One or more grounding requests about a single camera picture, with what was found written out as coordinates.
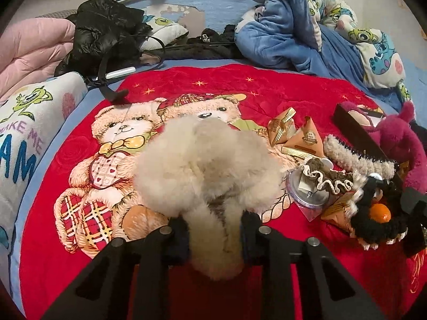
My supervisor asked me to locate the blue monster printed blanket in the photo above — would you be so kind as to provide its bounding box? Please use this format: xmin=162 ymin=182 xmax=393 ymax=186
xmin=234 ymin=0 xmax=412 ymax=102

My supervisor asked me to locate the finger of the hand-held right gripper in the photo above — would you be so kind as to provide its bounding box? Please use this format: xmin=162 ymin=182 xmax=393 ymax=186
xmin=400 ymin=188 xmax=427 ymax=211
xmin=404 ymin=220 xmax=427 ymax=258

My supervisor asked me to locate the black puffer jacket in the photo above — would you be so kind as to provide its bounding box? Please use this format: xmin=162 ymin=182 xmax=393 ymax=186
xmin=54 ymin=0 xmax=152 ymax=77

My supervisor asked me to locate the black strap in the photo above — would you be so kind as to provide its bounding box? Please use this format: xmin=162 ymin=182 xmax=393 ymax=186
xmin=85 ymin=35 xmax=167 ymax=102

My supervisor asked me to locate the black gift box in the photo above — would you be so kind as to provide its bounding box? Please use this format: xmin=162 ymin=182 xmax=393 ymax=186
xmin=333 ymin=103 xmax=404 ymax=187

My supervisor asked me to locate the blue headboard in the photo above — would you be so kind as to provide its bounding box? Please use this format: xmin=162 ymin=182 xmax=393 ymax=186
xmin=117 ymin=0 xmax=267 ymax=41

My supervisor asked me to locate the brown pyramid candy box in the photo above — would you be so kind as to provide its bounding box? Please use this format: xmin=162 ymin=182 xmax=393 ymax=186
xmin=283 ymin=116 xmax=325 ymax=158
xmin=321 ymin=191 xmax=359 ymax=234

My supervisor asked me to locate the pink quilt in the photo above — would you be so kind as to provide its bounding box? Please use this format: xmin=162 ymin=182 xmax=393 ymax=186
xmin=0 ymin=18 xmax=77 ymax=102

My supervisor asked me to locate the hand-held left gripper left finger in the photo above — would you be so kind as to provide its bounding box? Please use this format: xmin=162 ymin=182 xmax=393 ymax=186
xmin=42 ymin=213 xmax=191 ymax=320

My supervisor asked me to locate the white monster printed pillow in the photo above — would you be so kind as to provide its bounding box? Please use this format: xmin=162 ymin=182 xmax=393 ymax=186
xmin=0 ymin=71 xmax=88 ymax=250

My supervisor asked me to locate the black clothing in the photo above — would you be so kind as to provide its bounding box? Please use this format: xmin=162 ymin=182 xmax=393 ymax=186
xmin=163 ymin=25 xmax=242 ymax=61

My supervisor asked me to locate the small monster printed pillow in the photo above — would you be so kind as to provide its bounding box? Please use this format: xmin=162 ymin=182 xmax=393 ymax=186
xmin=142 ymin=15 xmax=189 ymax=52

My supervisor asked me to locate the beige fuzzy hair clip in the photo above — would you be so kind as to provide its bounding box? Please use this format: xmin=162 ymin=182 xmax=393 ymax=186
xmin=323 ymin=134 xmax=396 ymax=182

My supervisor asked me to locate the red bear printed blanket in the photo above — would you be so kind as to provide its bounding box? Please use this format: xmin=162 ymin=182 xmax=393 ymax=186
xmin=20 ymin=63 xmax=427 ymax=320

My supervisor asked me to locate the black fuzzy plush toy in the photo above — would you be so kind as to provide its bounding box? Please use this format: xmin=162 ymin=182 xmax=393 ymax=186
xmin=350 ymin=177 xmax=409 ymax=250

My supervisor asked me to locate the orange tangerine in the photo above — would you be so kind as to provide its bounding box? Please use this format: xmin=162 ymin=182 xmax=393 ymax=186
xmin=370 ymin=203 xmax=392 ymax=224

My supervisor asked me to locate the gold candy wrapper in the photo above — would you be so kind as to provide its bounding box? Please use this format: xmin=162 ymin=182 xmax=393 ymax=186
xmin=281 ymin=146 xmax=309 ymax=161

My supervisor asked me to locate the cream fluffy plush toy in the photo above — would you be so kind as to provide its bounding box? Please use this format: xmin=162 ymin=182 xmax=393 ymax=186
xmin=133 ymin=115 xmax=287 ymax=281

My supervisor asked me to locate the white tube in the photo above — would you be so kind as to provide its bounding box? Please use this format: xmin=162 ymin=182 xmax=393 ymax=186
xmin=105 ymin=67 xmax=136 ymax=80

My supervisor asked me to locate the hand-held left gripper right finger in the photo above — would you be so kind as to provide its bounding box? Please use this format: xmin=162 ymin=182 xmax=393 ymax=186
xmin=240 ymin=211 xmax=384 ymax=320

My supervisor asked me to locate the magenta plush bear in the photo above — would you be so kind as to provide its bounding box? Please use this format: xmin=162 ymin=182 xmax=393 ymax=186
xmin=343 ymin=102 xmax=427 ymax=190

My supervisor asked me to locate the brown ruffled scrunchie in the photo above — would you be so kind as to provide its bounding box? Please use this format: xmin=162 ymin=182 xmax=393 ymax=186
xmin=302 ymin=158 xmax=355 ymax=194

